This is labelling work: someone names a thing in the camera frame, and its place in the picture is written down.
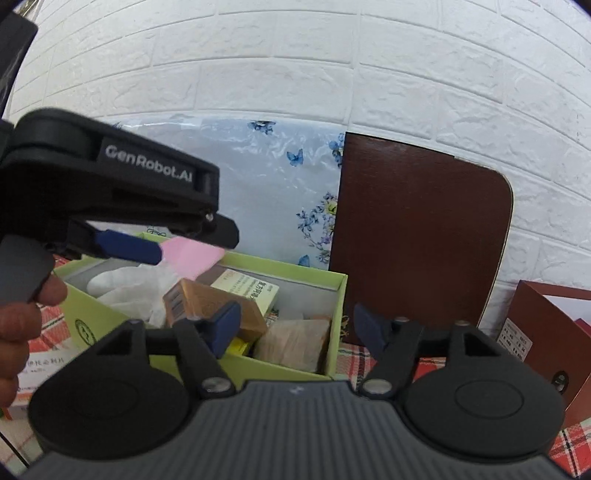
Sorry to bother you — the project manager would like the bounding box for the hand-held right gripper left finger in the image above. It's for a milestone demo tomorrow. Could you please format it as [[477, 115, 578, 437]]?
[[92, 302, 242, 399]]

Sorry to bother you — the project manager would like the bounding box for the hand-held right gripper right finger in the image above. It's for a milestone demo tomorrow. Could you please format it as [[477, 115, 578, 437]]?
[[353, 303, 502, 398]]

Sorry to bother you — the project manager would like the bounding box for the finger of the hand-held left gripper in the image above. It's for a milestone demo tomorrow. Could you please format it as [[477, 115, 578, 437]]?
[[67, 220, 162, 266], [168, 210, 240, 247]]

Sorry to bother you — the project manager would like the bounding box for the yellow medicine box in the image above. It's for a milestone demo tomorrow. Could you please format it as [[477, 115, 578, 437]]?
[[226, 337, 257, 358]]

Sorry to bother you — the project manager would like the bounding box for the light green cardboard box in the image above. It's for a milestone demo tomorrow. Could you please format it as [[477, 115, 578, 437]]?
[[55, 231, 349, 381]]

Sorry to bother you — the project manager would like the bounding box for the white glove with pink cuff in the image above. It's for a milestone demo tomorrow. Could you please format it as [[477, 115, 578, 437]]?
[[87, 263, 178, 328]]

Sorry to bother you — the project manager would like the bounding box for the pink packet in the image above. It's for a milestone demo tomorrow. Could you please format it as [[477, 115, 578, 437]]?
[[159, 237, 227, 282]]

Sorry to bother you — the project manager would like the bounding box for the white brown medicine box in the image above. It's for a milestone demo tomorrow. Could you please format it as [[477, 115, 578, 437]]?
[[203, 267, 281, 315]]

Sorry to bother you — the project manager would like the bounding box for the brown small box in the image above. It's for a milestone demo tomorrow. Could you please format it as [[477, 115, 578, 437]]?
[[163, 278, 269, 344]]

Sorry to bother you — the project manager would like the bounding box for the beige packet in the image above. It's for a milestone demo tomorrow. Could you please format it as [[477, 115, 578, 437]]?
[[253, 316, 332, 374]]

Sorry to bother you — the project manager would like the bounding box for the person's left hand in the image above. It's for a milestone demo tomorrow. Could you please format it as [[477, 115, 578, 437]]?
[[0, 272, 68, 409]]

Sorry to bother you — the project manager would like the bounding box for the floral plastic bedding bag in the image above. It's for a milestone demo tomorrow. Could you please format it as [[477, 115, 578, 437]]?
[[111, 115, 347, 271]]

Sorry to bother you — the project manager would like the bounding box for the brown wooden headboard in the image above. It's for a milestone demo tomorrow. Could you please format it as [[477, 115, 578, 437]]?
[[328, 131, 515, 347]]

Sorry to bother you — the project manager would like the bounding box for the orange white medicine box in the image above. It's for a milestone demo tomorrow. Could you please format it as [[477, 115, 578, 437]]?
[[9, 353, 75, 409]]

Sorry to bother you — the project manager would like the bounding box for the brown paper gift box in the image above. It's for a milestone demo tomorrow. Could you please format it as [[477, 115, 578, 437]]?
[[496, 279, 591, 432]]

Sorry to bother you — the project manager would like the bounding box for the red plaid blanket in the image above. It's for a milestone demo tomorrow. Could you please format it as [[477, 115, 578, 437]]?
[[0, 256, 591, 478]]

